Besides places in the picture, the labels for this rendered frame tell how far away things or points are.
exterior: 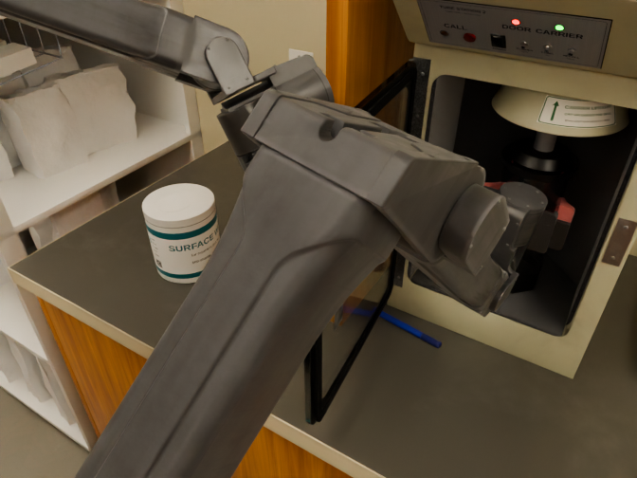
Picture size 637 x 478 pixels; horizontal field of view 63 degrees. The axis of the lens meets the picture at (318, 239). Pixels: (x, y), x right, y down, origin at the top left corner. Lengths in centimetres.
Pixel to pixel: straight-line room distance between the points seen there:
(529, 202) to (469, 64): 19
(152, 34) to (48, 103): 94
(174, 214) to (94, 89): 70
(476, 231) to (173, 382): 16
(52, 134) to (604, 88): 124
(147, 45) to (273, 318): 41
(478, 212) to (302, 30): 111
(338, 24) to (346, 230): 49
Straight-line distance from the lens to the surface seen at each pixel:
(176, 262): 99
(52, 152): 152
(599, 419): 89
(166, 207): 97
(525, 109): 73
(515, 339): 90
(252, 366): 21
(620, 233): 76
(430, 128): 76
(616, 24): 58
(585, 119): 73
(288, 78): 60
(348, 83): 69
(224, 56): 57
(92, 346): 120
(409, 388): 84
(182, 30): 57
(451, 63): 72
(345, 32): 66
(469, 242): 27
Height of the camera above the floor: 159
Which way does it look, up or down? 36 degrees down
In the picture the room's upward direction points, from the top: straight up
